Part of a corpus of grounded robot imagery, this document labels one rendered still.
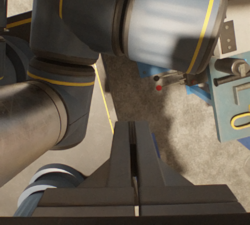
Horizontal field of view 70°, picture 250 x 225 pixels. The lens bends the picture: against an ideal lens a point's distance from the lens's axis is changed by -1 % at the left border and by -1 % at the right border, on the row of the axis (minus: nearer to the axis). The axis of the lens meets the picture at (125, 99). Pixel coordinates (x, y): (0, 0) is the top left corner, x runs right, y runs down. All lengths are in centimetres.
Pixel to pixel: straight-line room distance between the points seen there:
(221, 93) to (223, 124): 19
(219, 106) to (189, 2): 96
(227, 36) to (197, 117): 153
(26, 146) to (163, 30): 19
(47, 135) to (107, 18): 16
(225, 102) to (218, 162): 168
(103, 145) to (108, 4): 63
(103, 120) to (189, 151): 189
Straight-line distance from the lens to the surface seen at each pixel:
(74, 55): 27
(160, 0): 23
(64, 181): 85
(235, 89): 113
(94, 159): 83
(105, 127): 75
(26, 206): 77
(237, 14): 99
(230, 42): 96
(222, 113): 118
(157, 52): 23
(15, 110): 21
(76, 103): 29
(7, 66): 60
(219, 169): 284
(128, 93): 210
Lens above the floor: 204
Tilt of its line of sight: 74 degrees down
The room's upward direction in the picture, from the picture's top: 179 degrees counter-clockwise
